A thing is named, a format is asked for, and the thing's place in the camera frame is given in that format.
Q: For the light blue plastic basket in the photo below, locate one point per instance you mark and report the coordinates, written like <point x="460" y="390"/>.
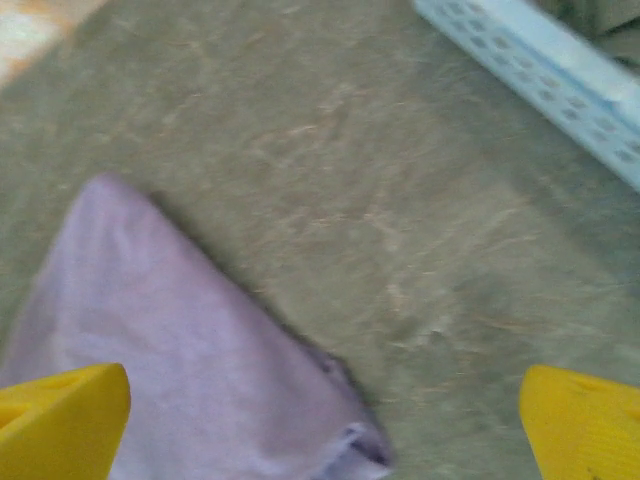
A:
<point x="550" y="65"/>

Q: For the purple t-shirt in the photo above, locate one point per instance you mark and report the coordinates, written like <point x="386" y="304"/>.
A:
<point x="165" y="350"/>

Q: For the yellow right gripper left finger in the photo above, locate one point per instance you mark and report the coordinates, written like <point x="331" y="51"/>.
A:
<point x="60" y="425"/>

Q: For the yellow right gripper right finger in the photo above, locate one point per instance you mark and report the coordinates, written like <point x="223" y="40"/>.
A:
<point x="585" y="430"/>

